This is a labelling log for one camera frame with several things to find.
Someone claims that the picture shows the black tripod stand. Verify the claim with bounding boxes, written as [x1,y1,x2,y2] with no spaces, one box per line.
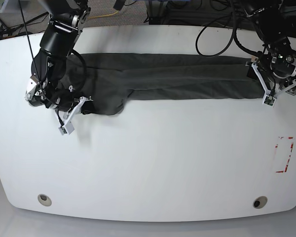
[0,12,49,40]

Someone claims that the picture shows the dark grey T-shirt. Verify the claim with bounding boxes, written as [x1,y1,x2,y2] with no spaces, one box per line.
[61,53,264,116]

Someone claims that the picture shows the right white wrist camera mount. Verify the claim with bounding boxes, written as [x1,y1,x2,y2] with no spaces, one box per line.
[57,98,85,135]

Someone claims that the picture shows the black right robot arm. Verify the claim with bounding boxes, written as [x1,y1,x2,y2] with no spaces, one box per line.
[25,0,91,112]

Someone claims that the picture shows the right table cable grommet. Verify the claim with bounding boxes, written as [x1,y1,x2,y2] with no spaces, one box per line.
[253,196,268,209]

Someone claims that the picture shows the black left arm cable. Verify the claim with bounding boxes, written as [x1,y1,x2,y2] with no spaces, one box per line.
[195,0,264,57]

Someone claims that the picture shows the yellow cable on floor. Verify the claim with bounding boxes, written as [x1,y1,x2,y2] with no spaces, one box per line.
[88,9,119,20]

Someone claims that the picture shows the red tape rectangle marking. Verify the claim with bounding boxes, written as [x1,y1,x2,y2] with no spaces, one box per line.
[273,136,294,173]

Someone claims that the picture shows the table cable grommet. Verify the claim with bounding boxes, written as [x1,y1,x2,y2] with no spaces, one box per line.
[37,194,52,206]
[253,196,268,209]

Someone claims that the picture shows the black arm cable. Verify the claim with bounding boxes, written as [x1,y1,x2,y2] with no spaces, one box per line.
[69,50,87,96]
[195,0,264,57]

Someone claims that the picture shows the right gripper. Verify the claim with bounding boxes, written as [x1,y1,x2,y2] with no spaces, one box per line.
[54,96,93,119]

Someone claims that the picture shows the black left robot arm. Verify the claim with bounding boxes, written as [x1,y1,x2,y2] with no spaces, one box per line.
[239,0,296,89]

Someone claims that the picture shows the left table cable grommet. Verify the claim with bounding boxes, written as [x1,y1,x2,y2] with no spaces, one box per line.
[37,194,52,206]

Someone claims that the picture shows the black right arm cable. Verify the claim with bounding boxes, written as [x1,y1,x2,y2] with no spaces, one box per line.
[69,50,87,96]

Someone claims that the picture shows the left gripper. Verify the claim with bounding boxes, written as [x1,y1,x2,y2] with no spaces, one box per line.
[246,59,296,96]

